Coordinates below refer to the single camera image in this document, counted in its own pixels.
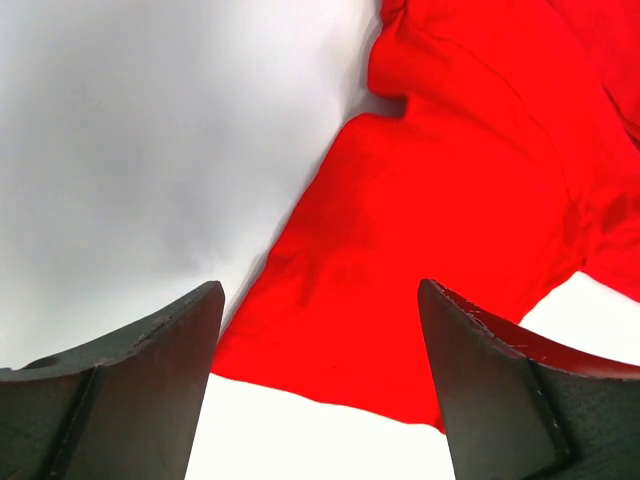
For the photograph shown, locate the red t shirt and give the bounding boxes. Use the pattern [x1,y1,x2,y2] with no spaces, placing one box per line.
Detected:
[212,1,639,427]

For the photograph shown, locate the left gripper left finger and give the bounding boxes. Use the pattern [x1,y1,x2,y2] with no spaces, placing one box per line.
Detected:
[1,281,225,479]

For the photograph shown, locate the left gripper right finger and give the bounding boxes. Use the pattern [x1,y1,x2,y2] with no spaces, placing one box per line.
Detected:
[418,280,639,480]

